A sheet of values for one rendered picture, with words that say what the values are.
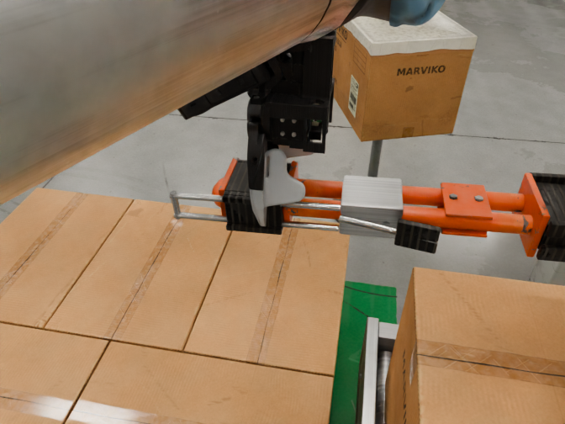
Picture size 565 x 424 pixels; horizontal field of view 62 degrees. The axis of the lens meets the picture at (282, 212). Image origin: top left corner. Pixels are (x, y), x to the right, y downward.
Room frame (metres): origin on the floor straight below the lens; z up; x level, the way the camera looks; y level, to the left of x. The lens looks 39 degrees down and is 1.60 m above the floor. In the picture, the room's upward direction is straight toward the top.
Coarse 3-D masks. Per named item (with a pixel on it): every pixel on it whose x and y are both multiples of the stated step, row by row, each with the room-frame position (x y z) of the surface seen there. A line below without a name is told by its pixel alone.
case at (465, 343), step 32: (416, 288) 0.59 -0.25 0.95; (448, 288) 0.59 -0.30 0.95; (480, 288) 0.59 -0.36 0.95; (512, 288) 0.59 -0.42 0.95; (544, 288) 0.59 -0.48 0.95; (416, 320) 0.52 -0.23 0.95; (448, 320) 0.52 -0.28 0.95; (480, 320) 0.52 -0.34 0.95; (512, 320) 0.52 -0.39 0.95; (544, 320) 0.52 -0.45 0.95; (416, 352) 0.45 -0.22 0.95; (448, 352) 0.45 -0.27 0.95; (480, 352) 0.45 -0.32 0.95; (512, 352) 0.45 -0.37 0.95; (544, 352) 0.45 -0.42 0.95; (416, 384) 0.40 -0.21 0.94; (448, 384) 0.39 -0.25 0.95; (480, 384) 0.39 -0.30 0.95; (512, 384) 0.39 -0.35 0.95; (544, 384) 0.39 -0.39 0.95; (384, 416) 0.55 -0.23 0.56; (416, 416) 0.36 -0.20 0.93; (448, 416) 0.34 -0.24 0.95; (480, 416) 0.34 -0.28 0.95; (512, 416) 0.34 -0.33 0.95; (544, 416) 0.34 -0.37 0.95
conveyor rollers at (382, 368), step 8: (384, 352) 0.73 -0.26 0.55; (384, 360) 0.71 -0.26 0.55; (384, 368) 0.68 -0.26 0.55; (384, 376) 0.66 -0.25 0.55; (384, 384) 0.64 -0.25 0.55; (384, 392) 0.62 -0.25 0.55; (376, 400) 0.60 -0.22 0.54; (384, 400) 0.60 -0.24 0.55; (376, 408) 0.58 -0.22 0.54; (376, 416) 0.56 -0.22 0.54
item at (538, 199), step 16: (528, 176) 0.45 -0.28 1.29; (544, 176) 0.46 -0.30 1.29; (560, 176) 0.45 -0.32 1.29; (528, 192) 0.43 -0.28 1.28; (544, 192) 0.44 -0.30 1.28; (560, 192) 0.43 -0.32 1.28; (528, 208) 0.42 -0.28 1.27; (544, 208) 0.39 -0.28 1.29; (560, 208) 0.41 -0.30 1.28; (544, 224) 0.38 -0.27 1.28; (560, 224) 0.37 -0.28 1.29; (528, 240) 0.39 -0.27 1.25; (544, 240) 0.38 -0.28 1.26; (560, 240) 0.37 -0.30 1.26; (528, 256) 0.38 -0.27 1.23; (544, 256) 0.37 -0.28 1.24; (560, 256) 0.37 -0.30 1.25
